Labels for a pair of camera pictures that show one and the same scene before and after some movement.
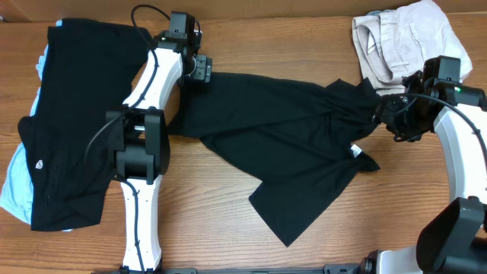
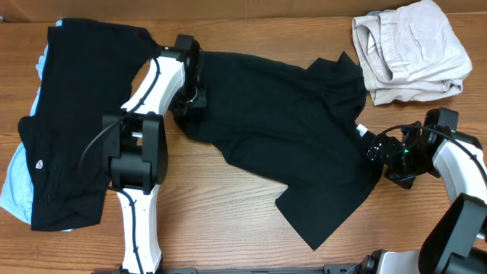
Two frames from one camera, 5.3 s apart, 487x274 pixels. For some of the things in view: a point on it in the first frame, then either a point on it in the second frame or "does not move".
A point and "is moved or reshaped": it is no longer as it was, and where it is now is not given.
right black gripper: [390, 115] → [374, 149]
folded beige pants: [395, 43] does not move
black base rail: [335, 269] does not move
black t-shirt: [295, 137] is moved or reshaped
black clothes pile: [68, 154] does not move
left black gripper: [202, 69] → [189, 97]
